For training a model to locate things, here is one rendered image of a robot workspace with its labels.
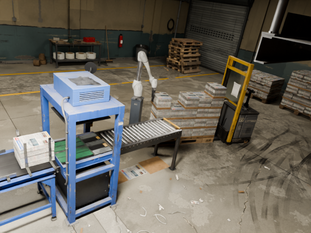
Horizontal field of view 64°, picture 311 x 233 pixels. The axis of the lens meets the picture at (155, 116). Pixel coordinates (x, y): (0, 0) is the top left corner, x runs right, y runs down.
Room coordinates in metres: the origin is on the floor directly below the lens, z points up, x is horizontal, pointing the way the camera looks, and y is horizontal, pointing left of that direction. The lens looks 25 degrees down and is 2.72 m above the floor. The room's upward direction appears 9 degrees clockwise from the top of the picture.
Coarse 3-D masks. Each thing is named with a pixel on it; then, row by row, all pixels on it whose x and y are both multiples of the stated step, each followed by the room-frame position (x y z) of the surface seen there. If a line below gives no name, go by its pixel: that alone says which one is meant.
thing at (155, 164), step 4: (156, 156) 4.09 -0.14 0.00; (144, 160) 3.89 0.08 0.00; (148, 160) 3.91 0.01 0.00; (152, 160) 3.93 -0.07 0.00; (156, 160) 3.95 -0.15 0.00; (160, 160) 3.97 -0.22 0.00; (140, 164) 3.76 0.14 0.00; (144, 164) 3.77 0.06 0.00; (148, 164) 3.79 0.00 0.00; (152, 164) 3.81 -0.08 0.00; (156, 164) 3.83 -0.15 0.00; (160, 164) 3.85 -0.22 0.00; (164, 164) 3.87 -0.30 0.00; (144, 168) 3.65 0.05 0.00; (148, 168) 3.67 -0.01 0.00; (152, 168) 3.69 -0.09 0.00; (156, 168) 3.71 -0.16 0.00; (160, 168) 3.72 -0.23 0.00; (164, 168) 3.74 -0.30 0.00; (152, 172) 3.57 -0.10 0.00
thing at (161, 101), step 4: (156, 96) 4.52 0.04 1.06; (160, 96) 4.55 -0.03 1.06; (164, 96) 4.59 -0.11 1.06; (168, 96) 4.62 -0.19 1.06; (156, 100) 4.48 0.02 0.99; (160, 100) 4.43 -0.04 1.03; (164, 100) 4.46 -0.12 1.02; (168, 100) 4.50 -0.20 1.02; (156, 104) 4.45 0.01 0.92; (160, 104) 4.44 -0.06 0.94; (164, 104) 4.48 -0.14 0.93; (168, 104) 4.51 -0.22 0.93
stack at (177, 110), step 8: (152, 104) 4.76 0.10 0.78; (176, 104) 4.84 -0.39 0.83; (160, 112) 4.45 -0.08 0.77; (168, 112) 4.52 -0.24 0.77; (176, 112) 4.60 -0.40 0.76; (184, 112) 4.68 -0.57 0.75; (192, 112) 4.74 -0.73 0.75; (200, 112) 4.81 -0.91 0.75; (208, 112) 4.89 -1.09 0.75; (176, 120) 4.60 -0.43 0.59; (184, 120) 4.67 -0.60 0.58; (192, 120) 4.74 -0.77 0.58; (200, 120) 4.82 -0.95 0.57; (184, 136) 4.71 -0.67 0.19; (160, 144) 4.52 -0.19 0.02; (168, 144) 4.57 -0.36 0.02
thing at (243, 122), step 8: (224, 104) 5.56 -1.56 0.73; (232, 104) 5.46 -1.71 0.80; (224, 112) 5.49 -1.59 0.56; (232, 112) 5.25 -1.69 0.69; (240, 112) 5.07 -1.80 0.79; (248, 112) 5.14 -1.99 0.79; (256, 112) 5.22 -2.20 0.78; (240, 120) 5.03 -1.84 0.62; (248, 120) 5.12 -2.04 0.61; (240, 128) 5.06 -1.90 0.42; (248, 128) 5.16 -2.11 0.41; (240, 136) 5.10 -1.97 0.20; (248, 136) 5.19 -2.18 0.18
